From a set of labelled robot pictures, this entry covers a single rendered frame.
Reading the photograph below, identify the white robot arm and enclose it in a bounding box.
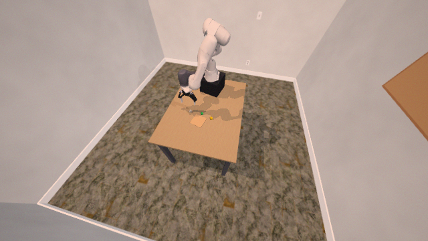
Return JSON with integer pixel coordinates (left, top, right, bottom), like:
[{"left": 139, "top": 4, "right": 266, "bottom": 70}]
[{"left": 178, "top": 18, "right": 231, "bottom": 93}]

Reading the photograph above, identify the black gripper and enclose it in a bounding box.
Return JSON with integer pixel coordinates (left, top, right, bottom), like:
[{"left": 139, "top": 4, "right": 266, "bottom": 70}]
[{"left": 178, "top": 90, "right": 197, "bottom": 106}]

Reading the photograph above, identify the orange flat mat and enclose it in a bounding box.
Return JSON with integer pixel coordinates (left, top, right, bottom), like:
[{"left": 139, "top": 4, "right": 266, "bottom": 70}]
[{"left": 190, "top": 114, "right": 206, "bottom": 128}]

